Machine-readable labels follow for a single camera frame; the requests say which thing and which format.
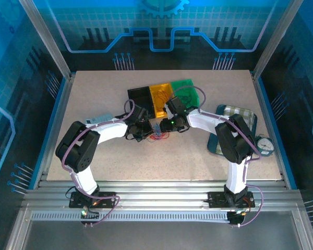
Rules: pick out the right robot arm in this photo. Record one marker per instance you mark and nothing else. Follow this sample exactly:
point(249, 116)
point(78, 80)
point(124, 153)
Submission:
point(203, 121)

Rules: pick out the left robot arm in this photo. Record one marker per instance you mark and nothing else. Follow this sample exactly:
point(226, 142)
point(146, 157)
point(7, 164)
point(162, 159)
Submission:
point(112, 130)

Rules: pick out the teal alarm clock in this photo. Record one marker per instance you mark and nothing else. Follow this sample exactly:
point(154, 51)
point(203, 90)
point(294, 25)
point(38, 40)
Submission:
point(265, 144)

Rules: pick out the green plastic bin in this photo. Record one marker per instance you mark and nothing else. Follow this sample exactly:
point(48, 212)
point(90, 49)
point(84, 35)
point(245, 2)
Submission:
point(177, 86)

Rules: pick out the yellow plastic bin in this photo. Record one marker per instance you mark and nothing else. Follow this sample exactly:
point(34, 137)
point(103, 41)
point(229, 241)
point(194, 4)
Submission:
point(159, 113)

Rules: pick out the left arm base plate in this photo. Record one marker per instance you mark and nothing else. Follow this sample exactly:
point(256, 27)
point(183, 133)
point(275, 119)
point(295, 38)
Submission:
point(78, 200)

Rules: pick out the aluminium frame post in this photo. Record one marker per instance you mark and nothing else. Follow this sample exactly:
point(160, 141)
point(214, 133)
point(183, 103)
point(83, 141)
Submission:
point(45, 39)
point(272, 39)

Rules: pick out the aluminium front rail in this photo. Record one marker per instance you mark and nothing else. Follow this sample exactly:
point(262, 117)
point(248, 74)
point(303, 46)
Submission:
point(159, 191)

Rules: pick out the teal tray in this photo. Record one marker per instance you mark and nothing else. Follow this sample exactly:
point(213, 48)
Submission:
point(212, 143)

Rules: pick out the green checkered cloth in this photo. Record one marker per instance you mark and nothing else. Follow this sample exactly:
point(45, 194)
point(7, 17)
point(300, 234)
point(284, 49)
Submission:
point(240, 111)

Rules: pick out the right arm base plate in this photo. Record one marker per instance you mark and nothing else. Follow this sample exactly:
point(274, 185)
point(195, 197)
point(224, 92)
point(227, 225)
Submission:
point(216, 200)

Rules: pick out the aluminium side rail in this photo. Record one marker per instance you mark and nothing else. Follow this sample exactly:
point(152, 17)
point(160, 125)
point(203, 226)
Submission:
point(272, 125)
point(56, 125)

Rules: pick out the black plastic bin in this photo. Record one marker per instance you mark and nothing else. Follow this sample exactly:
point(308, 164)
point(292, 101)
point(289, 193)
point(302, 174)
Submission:
point(141, 96)

